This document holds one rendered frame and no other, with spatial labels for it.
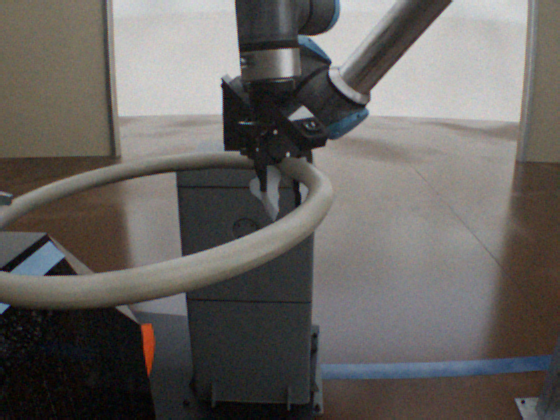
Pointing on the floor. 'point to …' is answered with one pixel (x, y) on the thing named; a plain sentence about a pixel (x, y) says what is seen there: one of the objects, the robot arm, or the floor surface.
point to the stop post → (544, 408)
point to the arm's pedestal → (247, 296)
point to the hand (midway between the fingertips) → (288, 210)
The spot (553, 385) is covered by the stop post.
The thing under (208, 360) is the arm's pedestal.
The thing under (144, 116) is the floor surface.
